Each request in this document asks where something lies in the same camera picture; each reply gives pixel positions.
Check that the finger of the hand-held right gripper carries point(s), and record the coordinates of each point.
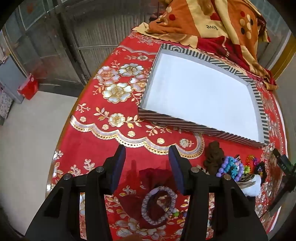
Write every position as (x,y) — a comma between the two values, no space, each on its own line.
(281,161)

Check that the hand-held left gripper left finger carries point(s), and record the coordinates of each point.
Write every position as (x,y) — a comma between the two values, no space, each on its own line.
(119,166)

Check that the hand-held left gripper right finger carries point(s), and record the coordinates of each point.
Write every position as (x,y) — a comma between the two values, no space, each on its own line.
(177,171)

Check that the red sheer hair bow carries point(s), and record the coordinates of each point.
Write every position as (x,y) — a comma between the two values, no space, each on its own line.
(150,177)

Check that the white fluffy scrunchie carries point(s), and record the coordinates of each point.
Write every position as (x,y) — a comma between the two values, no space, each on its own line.
(253,188)

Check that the brown scrunchie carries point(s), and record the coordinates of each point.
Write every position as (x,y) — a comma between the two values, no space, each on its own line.
(214,157)

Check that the striped shallow cardboard box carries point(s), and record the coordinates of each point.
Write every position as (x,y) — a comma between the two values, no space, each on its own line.
(196,92)

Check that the black scrunchie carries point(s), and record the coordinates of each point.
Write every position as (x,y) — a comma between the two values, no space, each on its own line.
(260,166)

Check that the leopard print hair bow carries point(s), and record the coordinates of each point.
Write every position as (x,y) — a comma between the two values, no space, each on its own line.
(246,182)

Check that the red floral tablecloth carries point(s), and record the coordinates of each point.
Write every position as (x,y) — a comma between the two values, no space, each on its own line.
(92,139)

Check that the grey metal cabinet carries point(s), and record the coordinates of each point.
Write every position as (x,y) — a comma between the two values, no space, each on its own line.
(10,76)

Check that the orange patterned blanket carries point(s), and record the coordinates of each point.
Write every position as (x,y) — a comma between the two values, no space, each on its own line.
(185,18)

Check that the glass block window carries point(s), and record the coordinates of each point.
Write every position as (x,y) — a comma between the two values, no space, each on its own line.
(34,11)

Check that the yellow wooden door frame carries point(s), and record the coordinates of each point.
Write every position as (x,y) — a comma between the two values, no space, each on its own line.
(281,55)

